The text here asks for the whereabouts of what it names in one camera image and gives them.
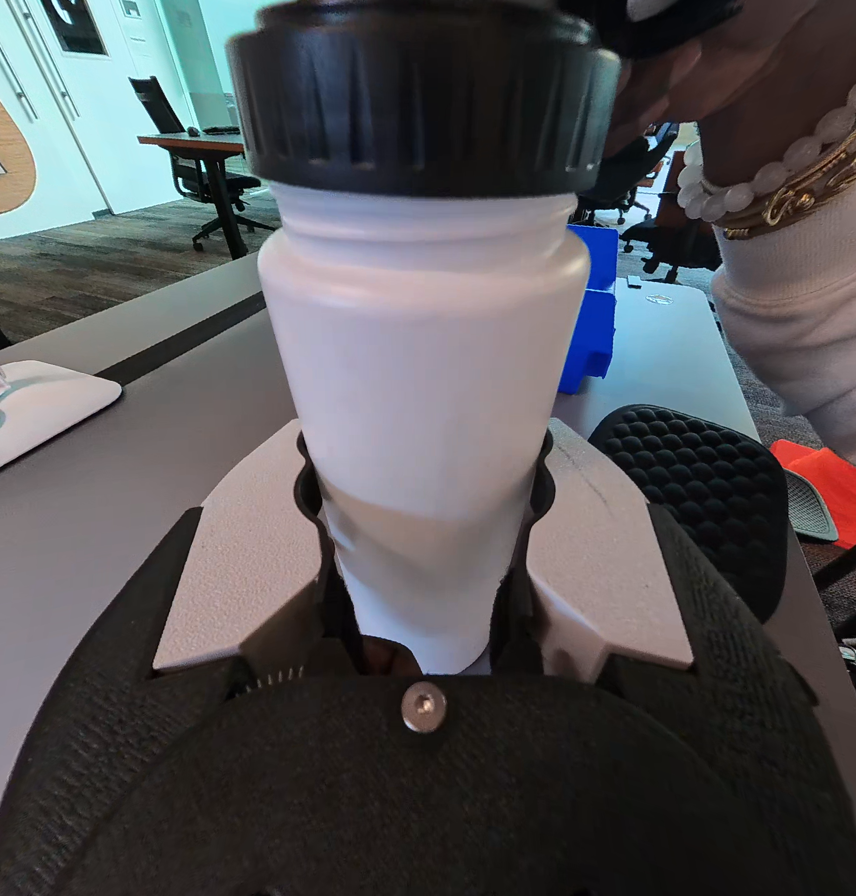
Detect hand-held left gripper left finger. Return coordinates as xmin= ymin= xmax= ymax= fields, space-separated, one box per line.
xmin=151 ymin=420 xmax=367 ymax=690

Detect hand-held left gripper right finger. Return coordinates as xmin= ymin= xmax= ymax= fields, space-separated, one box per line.
xmin=489 ymin=419 xmax=696 ymax=680

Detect blue plastic bin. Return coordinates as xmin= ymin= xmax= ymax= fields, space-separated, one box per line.
xmin=557 ymin=224 xmax=619 ymax=398

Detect black bottle lid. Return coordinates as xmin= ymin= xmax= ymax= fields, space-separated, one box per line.
xmin=225 ymin=0 xmax=622 ymax=198

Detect white plastic bottle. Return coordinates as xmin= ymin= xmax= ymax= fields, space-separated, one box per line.
xmin=257 ymin=183 xmax=594 ymax=676

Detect person's right hand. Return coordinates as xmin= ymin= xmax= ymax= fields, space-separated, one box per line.
xmin=603 ymin=0 xmax=856 ymax=183

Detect person's left hand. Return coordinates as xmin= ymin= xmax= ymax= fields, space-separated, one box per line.
xmin=363 ymin=633 xmax=420 ymax=677

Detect black quilted pad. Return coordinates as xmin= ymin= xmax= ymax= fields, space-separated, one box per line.
xmin=589 ymin=405 xmax=789 ymax=624

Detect black office chair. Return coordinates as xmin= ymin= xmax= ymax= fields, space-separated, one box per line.
xmin=128 ymin=76 xmax=275 ymax=252
xmin=582 ymin=122 xmax=681 ymax=226
xmin=620 ymin=203 xmax=723 ymax=284

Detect grey mesh chair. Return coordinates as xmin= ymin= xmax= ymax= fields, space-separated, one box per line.
xmin=785 ymin=468 xmax=840 ymax=543

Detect white board stand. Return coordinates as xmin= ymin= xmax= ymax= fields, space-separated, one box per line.
xmin=0 ymin=343 xmax=123 ymax=480

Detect orange cloth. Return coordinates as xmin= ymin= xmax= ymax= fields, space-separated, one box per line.
xmin=771 ymin=441 xmax=856 ymax=550

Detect wooden top desk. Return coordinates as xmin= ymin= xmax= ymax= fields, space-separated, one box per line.
xmin=137 ymin=132 xmax=250 ymax=260

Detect black logo sign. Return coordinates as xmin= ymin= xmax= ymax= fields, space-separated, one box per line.
xmin=39 ymin=0 xmax=111 ymax=57

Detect white bead bracelet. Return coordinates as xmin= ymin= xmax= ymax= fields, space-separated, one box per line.
xmin=677 ymin=66 xmax=856 ymax=221

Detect gold bangle bracelet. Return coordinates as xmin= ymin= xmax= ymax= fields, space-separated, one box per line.
xmin=715 ymin=112 xmax=856 ymax=242

